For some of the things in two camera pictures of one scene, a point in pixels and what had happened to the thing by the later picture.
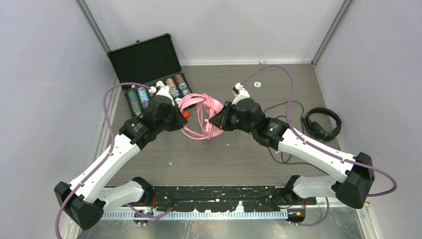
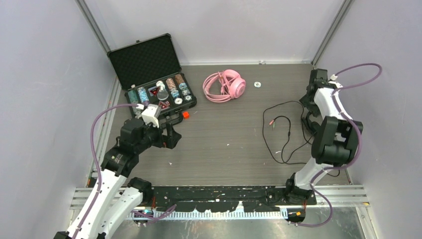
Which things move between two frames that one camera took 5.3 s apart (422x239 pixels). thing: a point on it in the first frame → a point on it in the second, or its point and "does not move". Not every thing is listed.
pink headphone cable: x=210 y=117 → x=225 y=82
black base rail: x=213 y=199 does not move
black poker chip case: x=153 y=62 does not move
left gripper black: x=180 y=120 → x=169 y=140
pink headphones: x=208 y=108 → x=223 y=86
